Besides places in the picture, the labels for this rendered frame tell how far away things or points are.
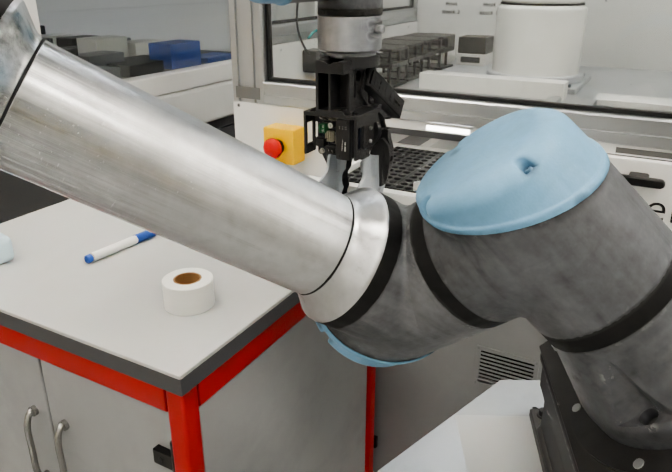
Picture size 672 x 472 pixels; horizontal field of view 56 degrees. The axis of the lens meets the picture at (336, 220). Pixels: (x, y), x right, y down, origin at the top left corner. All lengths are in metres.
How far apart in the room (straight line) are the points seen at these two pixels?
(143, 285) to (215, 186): 0.58
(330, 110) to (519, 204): 0.37
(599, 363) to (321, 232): 0.21
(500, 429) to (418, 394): 0.72
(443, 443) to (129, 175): 0.41
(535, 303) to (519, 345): 0.82
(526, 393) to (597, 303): 0.33
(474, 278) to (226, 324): 0.48
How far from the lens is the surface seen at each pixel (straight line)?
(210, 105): 1.82
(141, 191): 0.41
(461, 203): 0.40
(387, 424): 1.49
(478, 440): 0.68
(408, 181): 0.97
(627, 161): 1.06
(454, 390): 1.36
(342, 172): 0.81
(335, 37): 0.73
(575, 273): 0.42
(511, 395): 0.75
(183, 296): 0.87
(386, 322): 0.48
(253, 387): 0.94
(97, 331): 0.88
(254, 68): 1.31
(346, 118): 0.72
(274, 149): 1.22
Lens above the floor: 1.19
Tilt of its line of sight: 22 degrees down
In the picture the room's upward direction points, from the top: straight up
